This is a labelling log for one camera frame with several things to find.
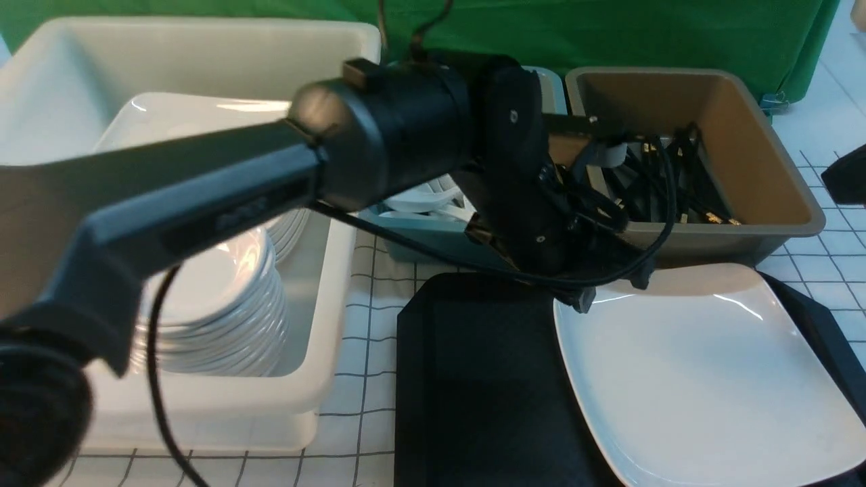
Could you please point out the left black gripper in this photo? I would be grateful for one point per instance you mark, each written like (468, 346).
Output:
(552, 229)

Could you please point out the large white square plate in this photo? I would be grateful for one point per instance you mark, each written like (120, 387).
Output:
(704, 379)

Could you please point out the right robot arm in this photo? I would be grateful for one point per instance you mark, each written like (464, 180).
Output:
(845, 178)

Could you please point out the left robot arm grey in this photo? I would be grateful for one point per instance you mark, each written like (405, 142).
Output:
(80, 237)

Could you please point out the pile of white spoons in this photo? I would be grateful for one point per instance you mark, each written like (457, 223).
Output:
(438, 199)

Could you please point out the pile of black chopsticks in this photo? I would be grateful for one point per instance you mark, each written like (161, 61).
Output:
(639, 185)

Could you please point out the brown plastic bin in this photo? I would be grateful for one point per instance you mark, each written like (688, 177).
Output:
(769, 198)

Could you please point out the black serving tray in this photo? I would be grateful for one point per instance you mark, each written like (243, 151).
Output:
(483, 397)

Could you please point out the metal binder clip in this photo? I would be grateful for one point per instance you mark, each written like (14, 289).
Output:
(774, 103)

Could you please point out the green cloth backdrop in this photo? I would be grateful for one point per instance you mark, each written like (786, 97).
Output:
(773, 46)

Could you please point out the white checked tablecloth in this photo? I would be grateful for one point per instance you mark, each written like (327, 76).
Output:
(354, 440)

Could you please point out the stack of white bowls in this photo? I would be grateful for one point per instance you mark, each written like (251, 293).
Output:
(226, 312)

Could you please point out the stack of white square plates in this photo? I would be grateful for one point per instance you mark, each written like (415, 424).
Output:
(158, 116)

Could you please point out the large white plastic tub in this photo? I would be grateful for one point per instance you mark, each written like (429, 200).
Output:
(69, 79)

